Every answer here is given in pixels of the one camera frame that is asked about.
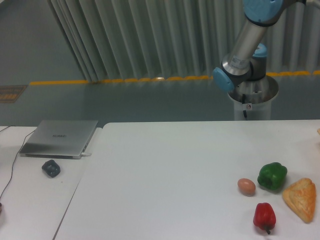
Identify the red bell pepper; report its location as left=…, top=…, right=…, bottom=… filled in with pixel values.
left=253, top=202, right=277, bottom=235

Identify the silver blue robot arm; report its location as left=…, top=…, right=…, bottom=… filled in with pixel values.
left=212, top=0, right=320, bottom=92

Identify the green bell pepper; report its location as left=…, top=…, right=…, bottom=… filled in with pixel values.
left=257, top=162, right=288, bottom=191

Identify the white USB plug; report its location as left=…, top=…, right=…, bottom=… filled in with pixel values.
left=81, top=153, right=92, bottom=157

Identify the silver closed laptop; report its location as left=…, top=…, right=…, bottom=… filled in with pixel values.
left=19, top=120, right=98, bottom=159

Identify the brown egg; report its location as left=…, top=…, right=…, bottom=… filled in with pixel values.
left=237, top=178, right=256, bottom=195

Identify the small black plastic object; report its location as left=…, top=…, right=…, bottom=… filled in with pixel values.
left=41, top=159, right=61, bottom=178

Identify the triangular orange bread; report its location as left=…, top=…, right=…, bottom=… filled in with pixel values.
left=282, top=178, right=317, bottom=224

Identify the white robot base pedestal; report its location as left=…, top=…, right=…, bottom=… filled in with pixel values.
left=228, top=75, right=279, bottom=121

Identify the thin black cable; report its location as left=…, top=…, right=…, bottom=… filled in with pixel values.
left=0, top=124, right=38, bottom=200

